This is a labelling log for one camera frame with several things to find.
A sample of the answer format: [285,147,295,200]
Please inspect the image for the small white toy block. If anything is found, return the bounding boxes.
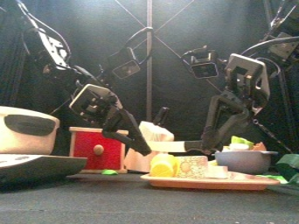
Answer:
[205,164,230,179]

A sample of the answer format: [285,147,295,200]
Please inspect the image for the red wooden drawer box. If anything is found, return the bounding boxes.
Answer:
[68,126,129,175]

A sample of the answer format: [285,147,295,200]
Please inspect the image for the white toy food piece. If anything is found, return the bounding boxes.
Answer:
[221,143,250,152]

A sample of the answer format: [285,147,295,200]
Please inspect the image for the vertical metal frame pole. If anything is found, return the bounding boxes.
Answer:
[145,0,154,123]

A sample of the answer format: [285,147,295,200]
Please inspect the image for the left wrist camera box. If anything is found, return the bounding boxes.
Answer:
[106,47,142,81]

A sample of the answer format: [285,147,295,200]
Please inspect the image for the green toy leaf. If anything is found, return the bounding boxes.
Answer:
[266,153,299,186]

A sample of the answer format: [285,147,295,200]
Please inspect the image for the yellow toy lemon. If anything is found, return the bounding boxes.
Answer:
[148,153,181,179]

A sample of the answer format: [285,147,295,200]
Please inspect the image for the green toy vegetable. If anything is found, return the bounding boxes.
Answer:
[229,135,256,147]

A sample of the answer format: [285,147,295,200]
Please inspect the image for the white toy pot black handle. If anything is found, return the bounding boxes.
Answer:
[0,105,61,156]

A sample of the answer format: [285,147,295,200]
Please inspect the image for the black knife handle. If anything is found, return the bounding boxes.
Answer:
[152,106,172,128]

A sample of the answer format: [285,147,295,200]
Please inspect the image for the paring knife white blade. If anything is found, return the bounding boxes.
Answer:
[145,139,220,155]

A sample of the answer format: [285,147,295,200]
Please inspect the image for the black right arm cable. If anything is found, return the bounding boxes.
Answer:
[238,36,299,57]

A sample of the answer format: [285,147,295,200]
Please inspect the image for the grey toy pot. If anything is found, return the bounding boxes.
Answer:
[213,150,278,175]

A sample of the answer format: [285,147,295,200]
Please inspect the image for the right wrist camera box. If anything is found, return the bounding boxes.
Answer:
[189,48,220,80]

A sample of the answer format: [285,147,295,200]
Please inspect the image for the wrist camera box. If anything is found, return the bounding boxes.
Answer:
[189,48,220,80]
[106,47,142,81]

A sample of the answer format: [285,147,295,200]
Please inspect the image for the speckled toy cheese block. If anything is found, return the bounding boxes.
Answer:
[174,155,210,179]

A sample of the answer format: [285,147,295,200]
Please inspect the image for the brown toy food piece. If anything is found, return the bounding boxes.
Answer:
[250,141,268,152]

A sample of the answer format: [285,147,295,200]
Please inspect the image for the black left camera cable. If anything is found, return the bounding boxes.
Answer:
[122,26,154,51]

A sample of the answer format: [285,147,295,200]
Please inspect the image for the black toy stove base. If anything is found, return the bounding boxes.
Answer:
[0,153,89,184]

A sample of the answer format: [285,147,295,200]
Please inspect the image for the orange plastic tray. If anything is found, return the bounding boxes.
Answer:
[140,171,281,192]

